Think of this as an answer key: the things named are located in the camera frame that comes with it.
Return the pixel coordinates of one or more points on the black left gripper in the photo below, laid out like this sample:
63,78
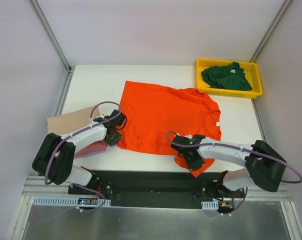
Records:
115,137

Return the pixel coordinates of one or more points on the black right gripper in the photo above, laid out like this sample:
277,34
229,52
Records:
194,162

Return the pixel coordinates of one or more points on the orange t shirt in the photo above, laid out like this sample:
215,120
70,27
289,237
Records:
153,110

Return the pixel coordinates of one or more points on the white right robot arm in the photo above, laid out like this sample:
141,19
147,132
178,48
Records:
261,164

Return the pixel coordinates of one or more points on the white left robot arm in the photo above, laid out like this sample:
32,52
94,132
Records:
55,157

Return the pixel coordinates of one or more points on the pink folded t shirt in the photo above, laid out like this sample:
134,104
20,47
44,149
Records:
97,146

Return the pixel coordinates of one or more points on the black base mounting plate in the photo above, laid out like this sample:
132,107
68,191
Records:
149,189

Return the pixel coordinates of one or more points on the beige folded t shirt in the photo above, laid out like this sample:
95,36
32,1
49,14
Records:
69,122

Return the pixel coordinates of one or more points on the green t shirt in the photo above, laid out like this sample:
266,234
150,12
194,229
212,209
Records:
229,77

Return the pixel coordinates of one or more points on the yellow plastic bin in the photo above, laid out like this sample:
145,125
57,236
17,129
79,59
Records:
251,72

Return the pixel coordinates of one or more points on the left aluminium frame post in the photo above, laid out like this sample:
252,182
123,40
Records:
50,34

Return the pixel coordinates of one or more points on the aluminium frame post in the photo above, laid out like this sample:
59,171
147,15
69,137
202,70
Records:
285,5
50,34

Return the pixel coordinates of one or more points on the aluminium front rail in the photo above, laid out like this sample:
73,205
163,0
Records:
35,186

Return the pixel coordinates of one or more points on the white slotted cable duct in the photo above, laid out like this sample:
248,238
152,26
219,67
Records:
63,201

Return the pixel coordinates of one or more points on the right aluminium frame post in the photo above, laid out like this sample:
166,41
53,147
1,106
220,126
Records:
285,5

